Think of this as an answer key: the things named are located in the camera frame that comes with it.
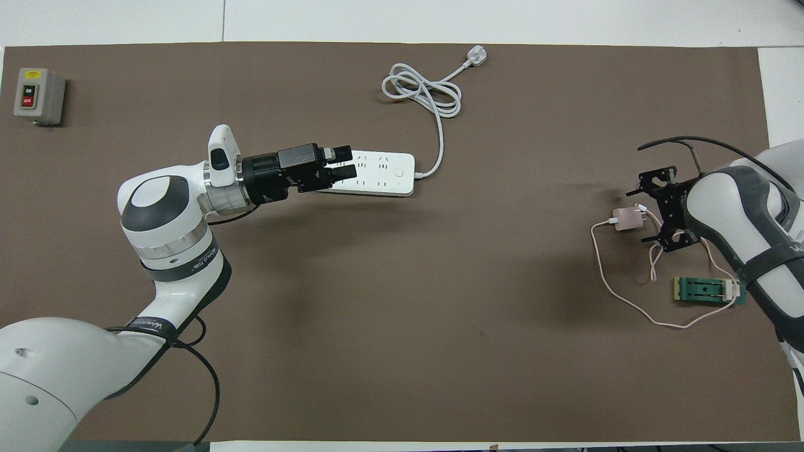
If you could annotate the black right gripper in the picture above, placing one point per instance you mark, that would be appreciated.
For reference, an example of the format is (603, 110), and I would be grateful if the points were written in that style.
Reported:
(673, 207)

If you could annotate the grey on-off switch box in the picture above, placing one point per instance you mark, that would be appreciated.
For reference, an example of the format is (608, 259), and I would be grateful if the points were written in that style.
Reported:
(44, 94)

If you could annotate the white wall plug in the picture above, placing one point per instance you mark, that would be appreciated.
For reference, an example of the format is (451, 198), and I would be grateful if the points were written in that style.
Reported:
(477, 56)

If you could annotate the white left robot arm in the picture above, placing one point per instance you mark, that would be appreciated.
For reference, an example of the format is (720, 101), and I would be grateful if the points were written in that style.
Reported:
(163, 220)

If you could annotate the green circuit board module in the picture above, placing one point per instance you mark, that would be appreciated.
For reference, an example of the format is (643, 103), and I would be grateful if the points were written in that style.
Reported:
(703, 290)

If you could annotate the pink charger block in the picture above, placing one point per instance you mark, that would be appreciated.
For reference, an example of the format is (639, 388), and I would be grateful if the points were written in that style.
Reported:
(627, 219)

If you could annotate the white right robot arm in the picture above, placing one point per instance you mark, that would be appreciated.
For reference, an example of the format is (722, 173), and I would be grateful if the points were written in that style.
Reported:
(754, 220)

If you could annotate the brown table mat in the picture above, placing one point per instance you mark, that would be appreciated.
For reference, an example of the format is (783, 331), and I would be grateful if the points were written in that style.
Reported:
(440, 314)

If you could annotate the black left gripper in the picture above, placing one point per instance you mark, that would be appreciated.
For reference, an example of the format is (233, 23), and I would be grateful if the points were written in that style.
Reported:
(282, 176)

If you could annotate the white clip on holder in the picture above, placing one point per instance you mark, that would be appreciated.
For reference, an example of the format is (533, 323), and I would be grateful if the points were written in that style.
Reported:
(730, 290)

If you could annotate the white power strip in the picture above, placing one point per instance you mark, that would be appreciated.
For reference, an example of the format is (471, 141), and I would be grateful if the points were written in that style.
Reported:
(389, 176)

